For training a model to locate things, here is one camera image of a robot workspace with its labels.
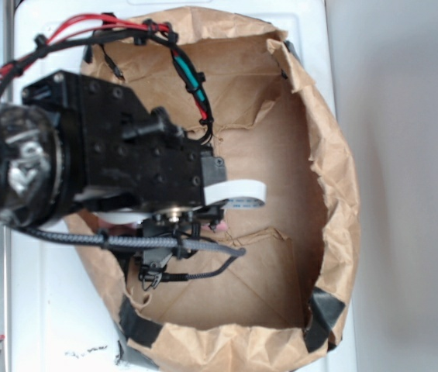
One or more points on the brown paper bag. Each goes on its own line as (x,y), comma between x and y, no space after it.
(284,303)

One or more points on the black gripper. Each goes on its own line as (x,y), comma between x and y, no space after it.
(115,154)

